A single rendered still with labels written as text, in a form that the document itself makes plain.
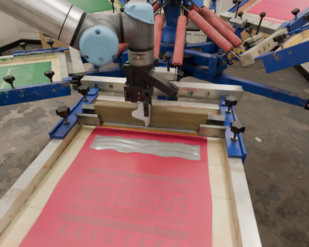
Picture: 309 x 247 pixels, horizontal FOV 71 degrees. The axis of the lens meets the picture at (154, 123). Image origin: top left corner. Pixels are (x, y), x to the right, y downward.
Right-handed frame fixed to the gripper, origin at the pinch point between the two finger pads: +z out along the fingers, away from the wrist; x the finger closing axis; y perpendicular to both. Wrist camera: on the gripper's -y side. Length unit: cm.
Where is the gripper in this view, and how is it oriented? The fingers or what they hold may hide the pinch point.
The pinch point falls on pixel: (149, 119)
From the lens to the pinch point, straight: 75.3
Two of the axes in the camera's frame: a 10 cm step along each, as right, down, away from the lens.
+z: 0.1, 8.2, 5.8
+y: -9.9, -0.9, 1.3
